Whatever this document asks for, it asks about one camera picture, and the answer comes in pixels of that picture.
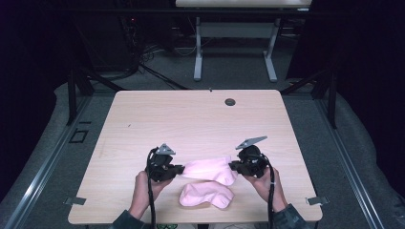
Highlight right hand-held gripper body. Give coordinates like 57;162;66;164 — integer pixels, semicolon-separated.
234;135;270;179

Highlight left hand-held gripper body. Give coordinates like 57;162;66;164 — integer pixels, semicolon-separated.
146;142;178;183

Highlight person's right hand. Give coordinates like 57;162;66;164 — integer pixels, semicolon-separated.
242;166;288;214

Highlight person's left hand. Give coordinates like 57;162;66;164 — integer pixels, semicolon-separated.
128;170;175;221

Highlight grey metal table clip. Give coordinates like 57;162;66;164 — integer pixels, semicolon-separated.
62;197;88;206
305;196;330;206

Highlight dark equipment rack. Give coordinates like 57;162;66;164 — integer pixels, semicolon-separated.
116;0;145;73

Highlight white desk with metal legs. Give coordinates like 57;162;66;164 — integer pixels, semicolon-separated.
175;0;315;83

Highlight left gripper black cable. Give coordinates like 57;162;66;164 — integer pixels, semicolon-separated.
145;146;160;229

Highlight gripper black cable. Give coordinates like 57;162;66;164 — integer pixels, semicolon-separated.
145;146;160;229
259;153;277;229

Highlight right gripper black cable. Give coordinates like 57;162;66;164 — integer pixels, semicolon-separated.
259;153;277;229

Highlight black floor cables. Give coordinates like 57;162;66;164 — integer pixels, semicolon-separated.
139;44;193;92

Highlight grey metal floor rail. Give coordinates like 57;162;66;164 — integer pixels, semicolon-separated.
5;94;94;229
314;98;387;229

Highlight black metal frame stand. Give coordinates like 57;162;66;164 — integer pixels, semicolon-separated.
66;67;126;127
280;69;338;130

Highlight black horizontal frame bar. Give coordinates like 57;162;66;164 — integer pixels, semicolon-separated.
44;7;352;17

